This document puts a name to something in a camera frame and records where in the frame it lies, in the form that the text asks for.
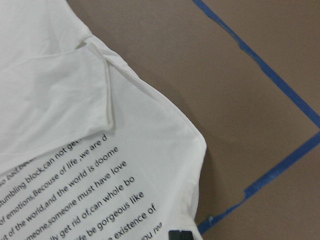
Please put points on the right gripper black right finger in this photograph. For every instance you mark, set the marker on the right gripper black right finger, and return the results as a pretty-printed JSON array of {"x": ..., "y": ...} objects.
[{"x": 186, "y": 235}]

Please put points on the white long-sleeve printed shirt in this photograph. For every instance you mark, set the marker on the white long-sleeve printed shirt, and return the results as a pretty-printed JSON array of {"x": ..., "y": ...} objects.
[{"x": 88, "y": 150}]

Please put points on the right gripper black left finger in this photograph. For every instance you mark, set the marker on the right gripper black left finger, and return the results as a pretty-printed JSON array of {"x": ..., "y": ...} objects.
[{"x": 174, "y": 235}]

